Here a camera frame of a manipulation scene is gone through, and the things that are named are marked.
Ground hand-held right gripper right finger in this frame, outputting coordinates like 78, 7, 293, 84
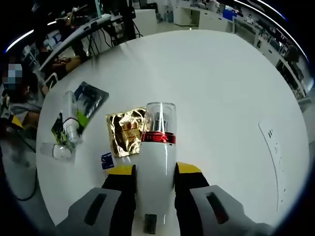
174, 161, 273, 236

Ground large red collar skincare bottle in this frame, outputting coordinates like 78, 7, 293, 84
134, 102, 178, 234

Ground blue box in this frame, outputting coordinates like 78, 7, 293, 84
222, 9, 237, 21

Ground clear skincare sachet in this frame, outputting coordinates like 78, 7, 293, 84
99, 151, 118, 172

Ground gold skincare sachet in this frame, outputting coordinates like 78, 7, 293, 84
105, 106, 148, 157

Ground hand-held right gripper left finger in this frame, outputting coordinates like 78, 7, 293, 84
54, 164, 137, 236

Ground black green skincare sachet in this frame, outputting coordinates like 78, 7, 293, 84
50, 81, 110, 146

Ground white cabinet row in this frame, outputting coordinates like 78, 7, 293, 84
173, 6, 234, 32

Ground small white skincare bottle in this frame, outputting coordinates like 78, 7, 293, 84
62, 90, 83, 144
40, 142, 72, 161

